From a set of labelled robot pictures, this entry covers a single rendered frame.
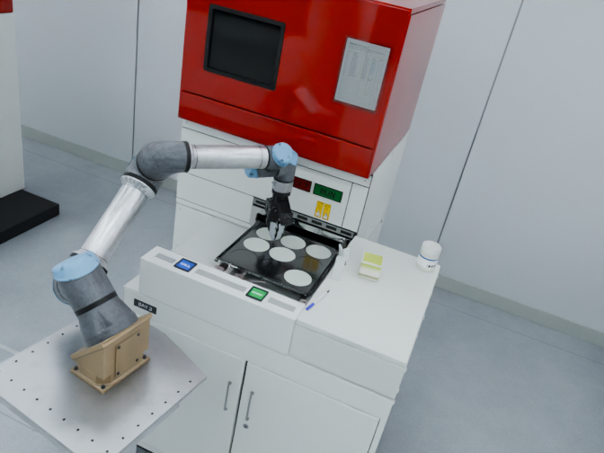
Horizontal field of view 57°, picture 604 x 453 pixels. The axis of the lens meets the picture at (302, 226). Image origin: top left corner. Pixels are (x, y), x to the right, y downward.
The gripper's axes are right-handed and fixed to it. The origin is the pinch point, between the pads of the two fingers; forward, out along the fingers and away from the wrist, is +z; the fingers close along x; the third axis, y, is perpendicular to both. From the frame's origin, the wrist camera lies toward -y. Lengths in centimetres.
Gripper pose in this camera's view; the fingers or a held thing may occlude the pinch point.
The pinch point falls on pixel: (274, 238)
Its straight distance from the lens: 214.7
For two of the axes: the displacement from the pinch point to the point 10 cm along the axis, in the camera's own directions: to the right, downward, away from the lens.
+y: -3.2, -5.1, 8.0
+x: -9.3, 0.1, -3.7
